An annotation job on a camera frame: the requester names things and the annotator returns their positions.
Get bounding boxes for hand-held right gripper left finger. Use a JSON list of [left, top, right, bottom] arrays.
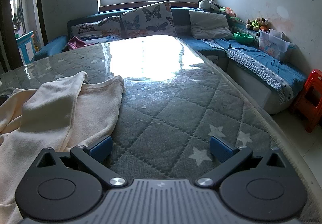
[[35, 135, 127, 188]]

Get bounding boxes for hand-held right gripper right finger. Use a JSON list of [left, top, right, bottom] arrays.
[[195, 135, 287, 188]]

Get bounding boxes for cream knit garment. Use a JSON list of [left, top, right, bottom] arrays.
[[0, 71, 125, 224]]

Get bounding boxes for hanging dark clothes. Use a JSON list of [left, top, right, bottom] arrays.
[[12, 5, 24, 31]]

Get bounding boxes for grey patterned sofa runner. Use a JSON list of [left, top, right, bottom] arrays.
[[201, 38, 295, 104]]

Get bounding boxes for blue sofa throw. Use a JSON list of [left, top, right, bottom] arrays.
[[215, 38, 307, 104]]

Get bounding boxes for red plastic stool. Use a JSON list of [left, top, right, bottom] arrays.
[[289, 69, 322, 134]]

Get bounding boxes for pink cloth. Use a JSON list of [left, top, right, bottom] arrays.
[[67, 36, 87, 51]]

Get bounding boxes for printed floral blanket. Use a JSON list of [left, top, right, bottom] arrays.
[[86, 35, 122, 45]]

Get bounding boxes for blue corner sofa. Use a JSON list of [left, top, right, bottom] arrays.
[[33, 7, 309, 115]]

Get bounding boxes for black round hotplate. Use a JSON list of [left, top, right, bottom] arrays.
[[0, 87, 15, 104]]

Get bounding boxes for green plastic bowl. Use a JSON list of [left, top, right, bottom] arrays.
[[233, 32, 254, 44]]

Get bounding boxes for clear plastic storage box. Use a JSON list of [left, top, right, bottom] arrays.
[[259, 28, 295, 61]]

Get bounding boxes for small butterfly print cushion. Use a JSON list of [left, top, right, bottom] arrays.
[[70, 16, 122, 42]]

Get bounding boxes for plain grey cushion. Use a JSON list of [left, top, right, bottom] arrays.
[[189, 10, 234, 40]]

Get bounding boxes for blue white cabinet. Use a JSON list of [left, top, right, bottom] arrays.
[[16, 31, 36, 62]]

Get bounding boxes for large butterfly print cushion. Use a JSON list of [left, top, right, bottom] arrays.
[[121, 1, 178, 38]]

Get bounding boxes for orange green toy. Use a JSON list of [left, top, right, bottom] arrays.
[[219, 6, 237, 17]]

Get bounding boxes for panda plush toy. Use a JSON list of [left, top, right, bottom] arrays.
[[198, 0, 220, 12]]

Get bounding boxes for dark wooden door frame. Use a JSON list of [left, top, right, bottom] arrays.
[[0, 0, 48, 73]]

